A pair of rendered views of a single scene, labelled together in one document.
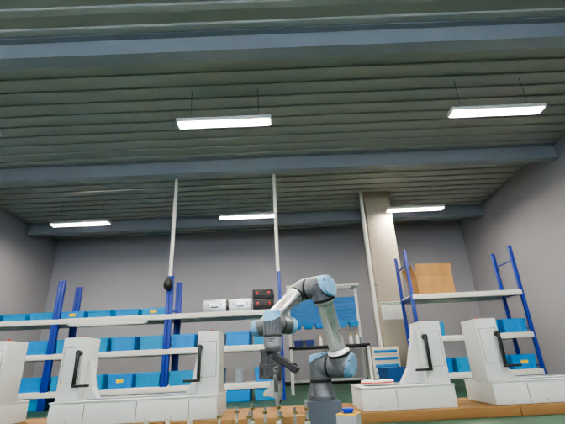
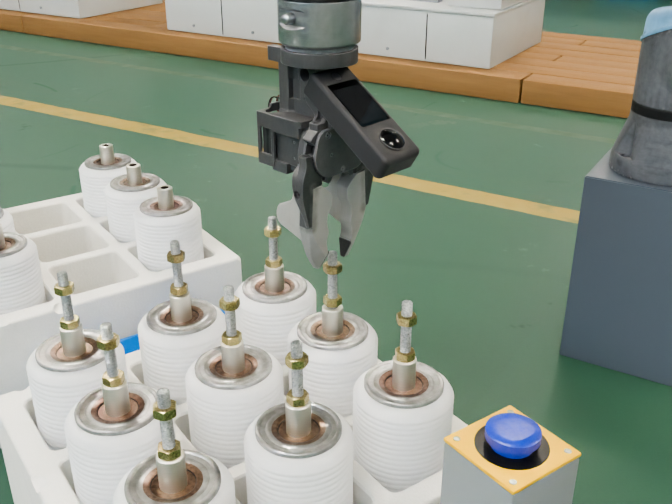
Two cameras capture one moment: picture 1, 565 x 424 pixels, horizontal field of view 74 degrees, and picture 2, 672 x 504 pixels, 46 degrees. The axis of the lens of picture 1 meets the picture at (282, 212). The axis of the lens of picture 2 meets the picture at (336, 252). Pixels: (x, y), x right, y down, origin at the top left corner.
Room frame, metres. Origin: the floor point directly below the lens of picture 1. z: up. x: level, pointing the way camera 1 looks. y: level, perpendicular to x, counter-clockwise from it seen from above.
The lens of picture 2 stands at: (1.04, -0.33, 0.69)
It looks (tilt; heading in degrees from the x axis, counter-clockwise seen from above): 26 degrees down; 32
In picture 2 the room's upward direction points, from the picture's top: straight up
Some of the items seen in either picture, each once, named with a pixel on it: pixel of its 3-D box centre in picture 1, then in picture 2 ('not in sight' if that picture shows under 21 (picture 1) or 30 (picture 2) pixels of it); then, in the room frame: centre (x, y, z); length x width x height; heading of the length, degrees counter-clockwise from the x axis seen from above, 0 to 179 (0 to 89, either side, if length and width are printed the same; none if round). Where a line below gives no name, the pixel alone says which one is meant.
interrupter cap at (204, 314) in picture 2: not in sight; (181, 316); (1.59, 0.21, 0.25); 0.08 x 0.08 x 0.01
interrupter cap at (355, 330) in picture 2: not in sight; (332, 330); (1.65, 0.05, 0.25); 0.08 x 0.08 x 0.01
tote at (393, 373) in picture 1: (397, 380); not in sight; (6.18, -1.59, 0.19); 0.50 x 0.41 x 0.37; 5
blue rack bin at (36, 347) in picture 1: (44, 348); not in sight; (6.48, 3.97, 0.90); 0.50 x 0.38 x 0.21; 0
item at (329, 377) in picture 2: not in sight; (332, 401); (1.65, 0.05, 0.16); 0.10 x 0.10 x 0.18
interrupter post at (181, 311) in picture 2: not in sight; (180, 306); (1.59, 0.21, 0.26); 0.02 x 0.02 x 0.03
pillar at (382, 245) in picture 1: (385, 282); not in sight; (8.04, -2.12, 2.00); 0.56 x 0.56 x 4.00; 1
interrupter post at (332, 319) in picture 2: not in sight; (332, 320); (1.65, 0.05, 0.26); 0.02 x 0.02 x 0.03
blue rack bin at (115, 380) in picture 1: (125, 380); not in sight; (6.49, 2.60, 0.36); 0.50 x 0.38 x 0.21; 1
